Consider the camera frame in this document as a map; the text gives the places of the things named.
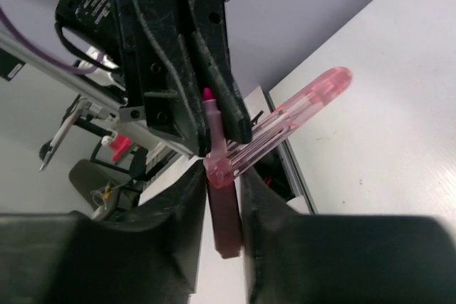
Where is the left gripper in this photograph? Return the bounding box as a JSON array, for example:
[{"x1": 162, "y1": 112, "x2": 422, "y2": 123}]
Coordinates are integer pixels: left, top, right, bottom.
[{"x1": 112, "y1": 0, "x2": 252, "y2": 156}]

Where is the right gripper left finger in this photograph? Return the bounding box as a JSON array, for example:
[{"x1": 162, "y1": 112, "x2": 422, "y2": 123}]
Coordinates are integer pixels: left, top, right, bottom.
[{"x1": 1, "y1": 162, "x2": 206, "y2": 304}]

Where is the pink highlighter pen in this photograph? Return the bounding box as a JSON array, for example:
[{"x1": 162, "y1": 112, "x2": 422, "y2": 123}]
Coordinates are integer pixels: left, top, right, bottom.
[{"x1": 202, "y1": 67, "x2": 353, "y2": 259}]

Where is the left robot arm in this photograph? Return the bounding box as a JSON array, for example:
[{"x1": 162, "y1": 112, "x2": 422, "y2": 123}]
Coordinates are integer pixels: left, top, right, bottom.
[{"x1": 55, "y1": 0, "x2": 252, "y2": 156}]

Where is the red stand object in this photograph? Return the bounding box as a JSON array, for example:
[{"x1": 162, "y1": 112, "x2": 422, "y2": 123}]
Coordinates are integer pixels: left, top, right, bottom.
[{"x1": 109, "y1": 135, "x2": 132, "y2": 162}]

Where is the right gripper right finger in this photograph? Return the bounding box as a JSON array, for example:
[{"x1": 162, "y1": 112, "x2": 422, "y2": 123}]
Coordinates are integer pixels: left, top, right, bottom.
[{"x1": 241, "y1": 171, "x2": 455, "y2": 303}]

